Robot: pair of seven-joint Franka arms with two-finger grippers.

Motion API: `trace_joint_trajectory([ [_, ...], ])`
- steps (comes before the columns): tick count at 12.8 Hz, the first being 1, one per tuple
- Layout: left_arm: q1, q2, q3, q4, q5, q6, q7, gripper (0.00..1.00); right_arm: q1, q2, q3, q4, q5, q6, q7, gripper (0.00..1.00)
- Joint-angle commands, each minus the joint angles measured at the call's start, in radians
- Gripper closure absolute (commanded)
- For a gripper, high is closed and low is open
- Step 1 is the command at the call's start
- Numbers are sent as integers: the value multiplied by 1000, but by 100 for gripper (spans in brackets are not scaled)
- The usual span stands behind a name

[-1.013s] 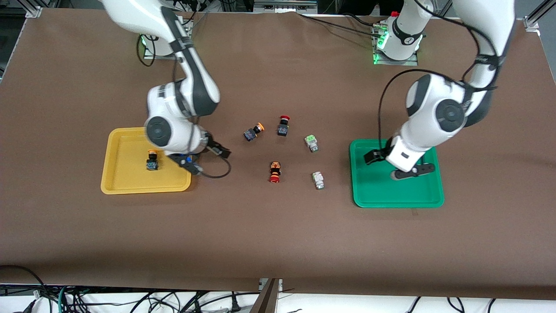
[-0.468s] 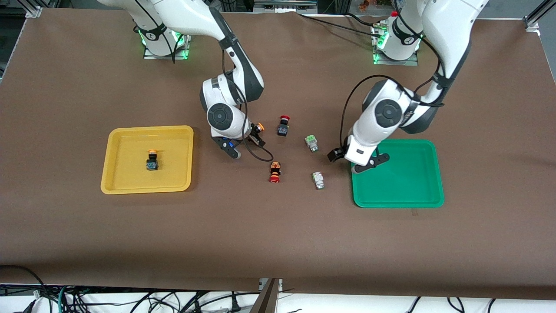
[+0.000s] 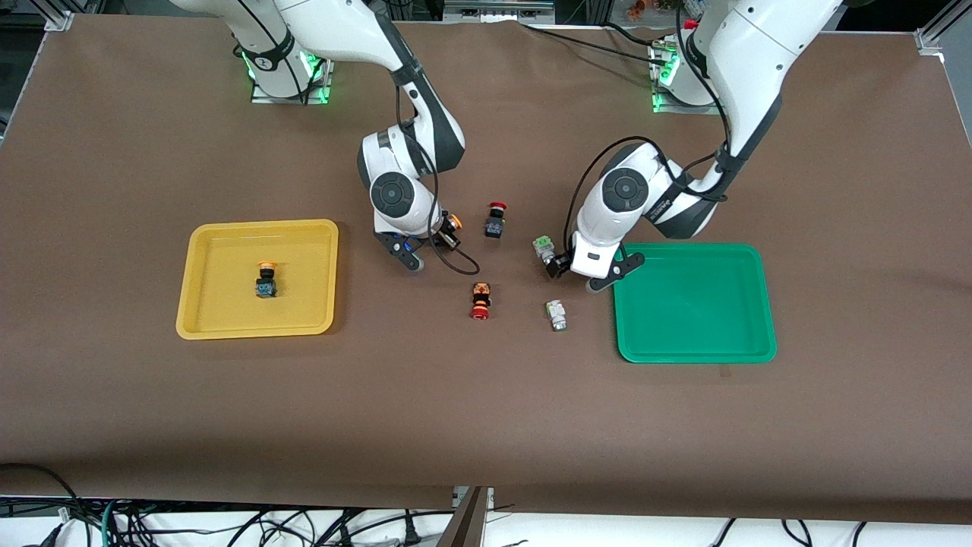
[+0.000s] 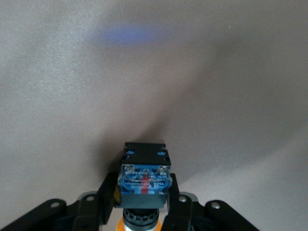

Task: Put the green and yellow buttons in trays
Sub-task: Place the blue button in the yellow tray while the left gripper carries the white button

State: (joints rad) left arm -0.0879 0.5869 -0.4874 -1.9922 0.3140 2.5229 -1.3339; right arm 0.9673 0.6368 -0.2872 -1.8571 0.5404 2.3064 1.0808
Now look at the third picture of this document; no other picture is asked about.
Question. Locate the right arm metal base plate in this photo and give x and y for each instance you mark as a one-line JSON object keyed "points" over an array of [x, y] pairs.
{"points": [[262, 97]]}

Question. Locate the grey metal box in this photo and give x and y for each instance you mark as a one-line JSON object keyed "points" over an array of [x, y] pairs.
{"points": [[497, 9]]}

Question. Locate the yellow push button switch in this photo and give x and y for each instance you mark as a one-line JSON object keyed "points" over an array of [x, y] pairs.
{"points": [[265, 287], [454, 222]]}

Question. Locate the green plastic tray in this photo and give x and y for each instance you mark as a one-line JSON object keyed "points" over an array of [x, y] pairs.
{"points": [[691, 311]]}

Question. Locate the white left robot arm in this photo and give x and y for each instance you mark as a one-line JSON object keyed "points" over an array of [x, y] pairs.
{"points": [[752, 61]]}

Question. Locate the red button orange body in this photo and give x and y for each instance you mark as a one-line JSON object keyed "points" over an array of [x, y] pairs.
{"points": [[481, 300]]}

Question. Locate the aluminium profile leg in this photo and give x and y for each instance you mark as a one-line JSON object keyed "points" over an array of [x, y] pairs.
{"points": [[471, 524]]}

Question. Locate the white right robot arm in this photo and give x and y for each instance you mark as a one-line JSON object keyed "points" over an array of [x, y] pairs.
{"points": [[342, 30]]}

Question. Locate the yellow plastic tray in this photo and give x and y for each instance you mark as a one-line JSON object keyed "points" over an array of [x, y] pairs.
{"points": [[304, 281]]}

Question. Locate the red button black body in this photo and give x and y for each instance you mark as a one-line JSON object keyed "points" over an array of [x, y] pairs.
{"points": [[495, 224]]}

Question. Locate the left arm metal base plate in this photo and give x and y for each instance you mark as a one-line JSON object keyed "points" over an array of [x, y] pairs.
{"points": [[664, 106]]}

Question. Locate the aluminium frame corner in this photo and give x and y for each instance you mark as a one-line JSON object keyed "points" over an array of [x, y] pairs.
{"points": [[930, 39]]}

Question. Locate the brown table cover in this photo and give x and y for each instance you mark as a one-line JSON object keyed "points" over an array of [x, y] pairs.
{"points": [[486, 425]]}

